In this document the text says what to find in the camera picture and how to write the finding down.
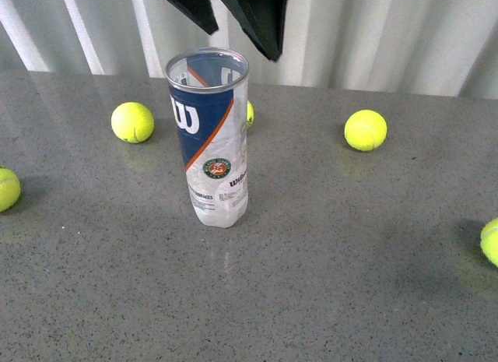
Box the yellow tennis ball behind can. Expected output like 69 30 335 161
344 110 388 152

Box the white pleated curtain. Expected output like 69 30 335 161
1 0 497 99

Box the yellow tennis ball black logo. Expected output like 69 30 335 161
247 101 254 128

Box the clear Wilson tennis ball can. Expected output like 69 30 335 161
166 47 249 228

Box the yellow tennis ball far left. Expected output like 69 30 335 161
110 102 155 144

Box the yellow tennis ball near left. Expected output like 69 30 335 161
0 167 21 212

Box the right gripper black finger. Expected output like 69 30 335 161
167 0 219 35
221 0 288 62

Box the yellow Wilson 3 tennis ball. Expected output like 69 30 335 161
480 219 498 266

